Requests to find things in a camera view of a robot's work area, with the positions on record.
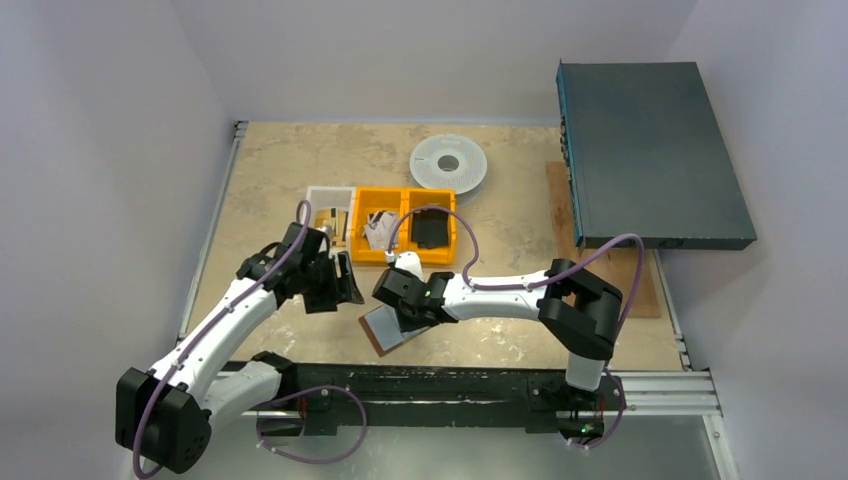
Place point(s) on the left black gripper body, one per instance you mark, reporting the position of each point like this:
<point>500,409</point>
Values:
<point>320,283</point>

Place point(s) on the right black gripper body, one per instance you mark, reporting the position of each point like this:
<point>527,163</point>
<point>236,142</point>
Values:
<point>403,315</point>

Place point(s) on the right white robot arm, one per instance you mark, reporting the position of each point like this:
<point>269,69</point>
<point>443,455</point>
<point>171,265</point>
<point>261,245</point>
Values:
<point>578,308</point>

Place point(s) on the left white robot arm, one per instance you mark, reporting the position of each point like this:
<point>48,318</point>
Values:
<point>165,415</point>

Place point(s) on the tan cards in white bin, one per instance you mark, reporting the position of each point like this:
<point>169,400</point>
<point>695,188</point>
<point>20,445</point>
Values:
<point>334,222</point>

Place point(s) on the stack of silver cards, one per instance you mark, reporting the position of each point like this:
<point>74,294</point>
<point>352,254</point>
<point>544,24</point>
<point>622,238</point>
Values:
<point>379,230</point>

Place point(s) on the orange double plastic bin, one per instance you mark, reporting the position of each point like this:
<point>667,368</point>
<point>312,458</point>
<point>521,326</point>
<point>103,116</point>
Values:
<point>371,200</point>

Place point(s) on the grey filament spool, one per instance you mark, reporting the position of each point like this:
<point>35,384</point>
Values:
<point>449,161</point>

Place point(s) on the dark blue flat box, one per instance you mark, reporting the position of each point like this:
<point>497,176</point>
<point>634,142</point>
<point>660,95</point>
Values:
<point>646,156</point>

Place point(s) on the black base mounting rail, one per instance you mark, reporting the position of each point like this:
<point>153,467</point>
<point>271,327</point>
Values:
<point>319,398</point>

